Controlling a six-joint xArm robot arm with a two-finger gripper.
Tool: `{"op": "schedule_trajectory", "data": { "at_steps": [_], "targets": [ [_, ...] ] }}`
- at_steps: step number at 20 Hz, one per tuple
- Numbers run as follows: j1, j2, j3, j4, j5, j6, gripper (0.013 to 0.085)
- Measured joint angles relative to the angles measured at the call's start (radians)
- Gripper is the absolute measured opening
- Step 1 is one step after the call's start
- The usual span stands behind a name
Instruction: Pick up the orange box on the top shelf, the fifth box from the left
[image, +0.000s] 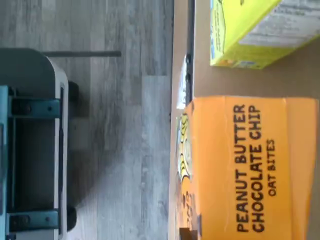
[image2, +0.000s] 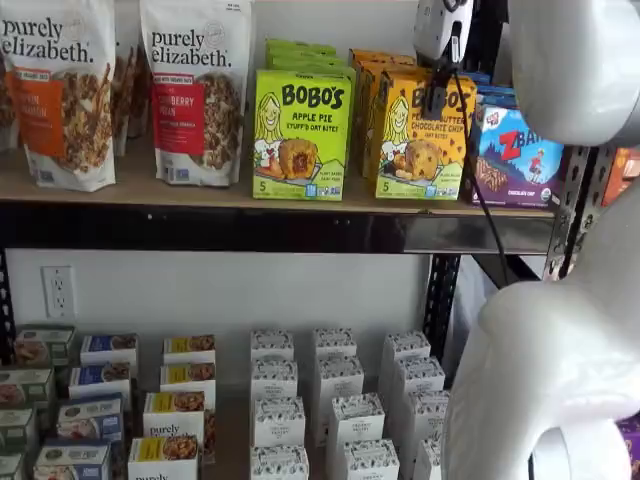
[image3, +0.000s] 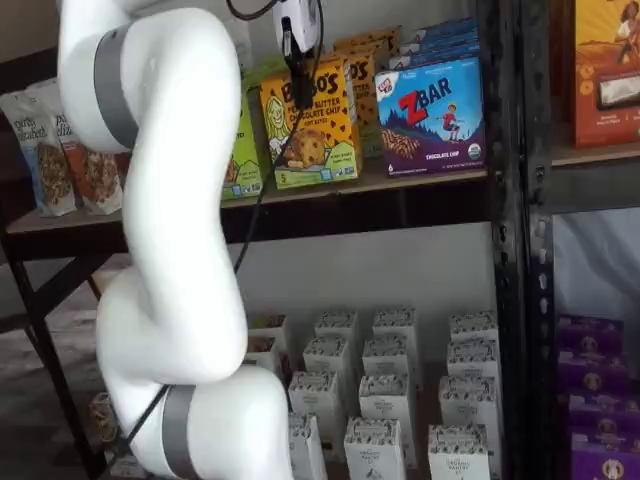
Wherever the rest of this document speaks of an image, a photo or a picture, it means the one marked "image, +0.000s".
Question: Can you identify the orange Bobo's peanut butter box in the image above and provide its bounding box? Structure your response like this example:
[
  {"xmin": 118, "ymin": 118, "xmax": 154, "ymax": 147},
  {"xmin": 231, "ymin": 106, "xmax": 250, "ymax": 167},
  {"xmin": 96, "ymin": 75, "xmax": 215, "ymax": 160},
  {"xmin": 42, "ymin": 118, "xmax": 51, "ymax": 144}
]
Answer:
[{"xmin": 175, "ymin": 95, "xmax": 320, "ymax": 240}]

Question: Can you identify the wooden shelf board with Bobo's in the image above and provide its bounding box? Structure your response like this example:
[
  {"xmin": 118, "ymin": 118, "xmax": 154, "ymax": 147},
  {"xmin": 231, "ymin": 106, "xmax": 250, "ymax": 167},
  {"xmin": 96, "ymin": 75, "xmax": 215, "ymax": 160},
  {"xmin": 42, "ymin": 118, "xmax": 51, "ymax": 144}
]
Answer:
[{"xmin": 191, "ymin": 0, "xmax": 320, "ymax": 101}]

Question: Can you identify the lime green Bobo's box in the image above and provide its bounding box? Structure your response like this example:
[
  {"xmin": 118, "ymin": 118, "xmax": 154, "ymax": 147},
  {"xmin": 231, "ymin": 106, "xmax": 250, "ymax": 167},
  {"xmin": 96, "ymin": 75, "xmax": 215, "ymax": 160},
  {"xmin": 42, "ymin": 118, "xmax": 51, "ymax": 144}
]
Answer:
[{"xmin": 209, "ymin": 0, "xmax": 320, "ymax": 71}]

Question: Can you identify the white patterned carton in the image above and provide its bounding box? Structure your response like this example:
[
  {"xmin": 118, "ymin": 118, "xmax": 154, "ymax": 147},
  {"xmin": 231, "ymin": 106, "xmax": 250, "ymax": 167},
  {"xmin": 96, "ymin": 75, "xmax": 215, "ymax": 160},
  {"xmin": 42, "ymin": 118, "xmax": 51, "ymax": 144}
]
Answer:
[{"xmin": 175, "ymin": 54, "xmax": 189, "ymax": 110}]

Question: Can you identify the dark metal bar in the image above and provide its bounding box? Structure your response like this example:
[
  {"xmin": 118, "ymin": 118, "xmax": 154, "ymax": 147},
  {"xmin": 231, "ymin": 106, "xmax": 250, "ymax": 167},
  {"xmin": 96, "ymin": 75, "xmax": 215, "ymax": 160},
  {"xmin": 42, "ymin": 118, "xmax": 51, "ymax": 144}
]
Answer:
[{"xmin": 45, "ymin": 50, "xmax": 123, "ymax": 58}]

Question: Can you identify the black metal shelf frame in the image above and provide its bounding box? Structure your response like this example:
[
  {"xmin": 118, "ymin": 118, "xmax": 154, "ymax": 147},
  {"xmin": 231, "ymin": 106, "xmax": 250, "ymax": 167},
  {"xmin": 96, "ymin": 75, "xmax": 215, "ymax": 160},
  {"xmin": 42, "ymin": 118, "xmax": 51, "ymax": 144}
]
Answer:
[{"xmin": 185, "ymin": 0, "xmax": 197, "ymax": 105}]

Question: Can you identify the grey cart with teal frame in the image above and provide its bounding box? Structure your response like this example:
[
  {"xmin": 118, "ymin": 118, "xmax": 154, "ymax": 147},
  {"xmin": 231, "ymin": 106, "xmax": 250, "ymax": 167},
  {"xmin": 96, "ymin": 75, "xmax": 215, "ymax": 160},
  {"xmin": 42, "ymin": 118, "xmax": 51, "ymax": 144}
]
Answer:
[{"xmin": 0, "ymin": 47, "xmax": 80, "ymax": 240}]

